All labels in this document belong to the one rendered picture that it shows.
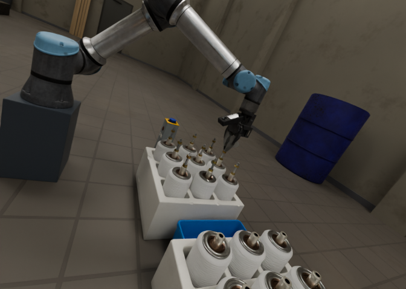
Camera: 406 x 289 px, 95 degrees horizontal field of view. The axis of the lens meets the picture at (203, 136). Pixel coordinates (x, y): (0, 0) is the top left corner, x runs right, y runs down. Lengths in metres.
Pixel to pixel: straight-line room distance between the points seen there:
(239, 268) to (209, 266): 0.11
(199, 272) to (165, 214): 0.26
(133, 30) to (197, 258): 0.79
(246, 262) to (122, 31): 0.87
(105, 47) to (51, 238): 0.68
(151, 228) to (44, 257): 0.29
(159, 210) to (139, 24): 0.69
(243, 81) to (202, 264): 0.54
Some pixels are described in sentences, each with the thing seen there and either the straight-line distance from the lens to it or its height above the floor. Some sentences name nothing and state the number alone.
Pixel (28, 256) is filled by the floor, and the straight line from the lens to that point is 0.75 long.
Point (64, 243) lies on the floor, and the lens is 0.77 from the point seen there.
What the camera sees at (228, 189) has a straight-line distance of 0.82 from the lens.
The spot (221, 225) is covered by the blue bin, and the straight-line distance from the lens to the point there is 0.85.
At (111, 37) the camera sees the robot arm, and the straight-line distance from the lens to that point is 0.88.
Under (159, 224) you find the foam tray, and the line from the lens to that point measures 0.75.
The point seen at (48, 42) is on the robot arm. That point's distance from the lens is 0.82.
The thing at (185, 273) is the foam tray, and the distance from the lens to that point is 0.55.
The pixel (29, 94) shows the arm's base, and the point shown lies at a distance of 0.85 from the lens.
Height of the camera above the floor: 0.60
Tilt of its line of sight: 16 degrees down
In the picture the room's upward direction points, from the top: 24 degrees clockwise
